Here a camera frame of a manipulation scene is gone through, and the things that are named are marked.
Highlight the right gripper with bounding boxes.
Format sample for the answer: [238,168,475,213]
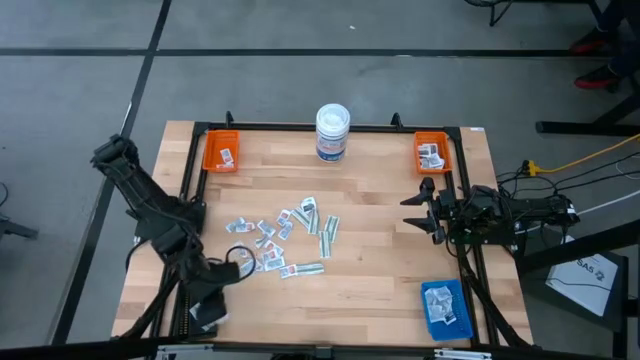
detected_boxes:
[399,177,476,245]

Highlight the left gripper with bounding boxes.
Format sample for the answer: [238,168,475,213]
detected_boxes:
[182,260,241,319]

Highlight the plain white packet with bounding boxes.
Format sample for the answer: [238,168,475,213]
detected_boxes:
[424,285,454,304]

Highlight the large white gauze packet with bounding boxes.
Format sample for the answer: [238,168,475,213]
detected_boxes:
[425,298,451,324]

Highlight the black plastic mesh basket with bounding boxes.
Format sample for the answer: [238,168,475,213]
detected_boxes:
[178,279,220,339]

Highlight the orange plastic mesh basket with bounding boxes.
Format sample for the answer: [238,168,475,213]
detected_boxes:
[204,129,241,174]
[413,130,454,176]

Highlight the blue plastic mesh basket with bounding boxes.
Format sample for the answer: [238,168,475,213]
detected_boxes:
[420,278,474,342]

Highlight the white wipes canister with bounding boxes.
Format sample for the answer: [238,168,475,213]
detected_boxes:
[315,103,351,164]

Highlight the black diagonal beam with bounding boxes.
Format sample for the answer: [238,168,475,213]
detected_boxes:
[514,219,640,271]

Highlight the black rig beam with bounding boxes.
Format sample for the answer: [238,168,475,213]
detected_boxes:
[0,337,640,360]

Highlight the black stand foot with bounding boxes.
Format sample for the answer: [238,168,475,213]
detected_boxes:
[535,92,640,137]

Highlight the white printed paper sheet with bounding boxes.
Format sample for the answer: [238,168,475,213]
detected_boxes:
[544,252,620,317]

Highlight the black stand platform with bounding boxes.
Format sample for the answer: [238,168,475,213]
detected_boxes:
[519,239,632,334]

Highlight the grey stand foot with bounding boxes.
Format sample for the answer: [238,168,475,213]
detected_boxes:
[0,217,40,241]

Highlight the person's shoe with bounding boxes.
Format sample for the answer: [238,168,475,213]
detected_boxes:
[573,64,621,91]
[569,27,610,55]

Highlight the person's leg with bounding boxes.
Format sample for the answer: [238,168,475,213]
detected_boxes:
[597,0,640,76]

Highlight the black furniture legs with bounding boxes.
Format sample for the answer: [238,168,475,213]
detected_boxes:
[463,0,611,29]

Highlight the silver metal bracket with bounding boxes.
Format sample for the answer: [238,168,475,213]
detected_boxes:
[433,348,494,360]
[155,343,215,360]

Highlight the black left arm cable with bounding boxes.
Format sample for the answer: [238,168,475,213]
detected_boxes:
[224,243,258,275]

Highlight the black corrugated cable conduit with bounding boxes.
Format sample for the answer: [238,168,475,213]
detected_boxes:
[459,244,532,347]
[119,269,186,342]

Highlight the black floor cable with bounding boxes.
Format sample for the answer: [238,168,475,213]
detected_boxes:
[499,150,640,184]
[499,170,640,201]

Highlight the yellow floor cable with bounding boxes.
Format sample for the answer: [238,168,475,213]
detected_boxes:
[539,133,640,174]

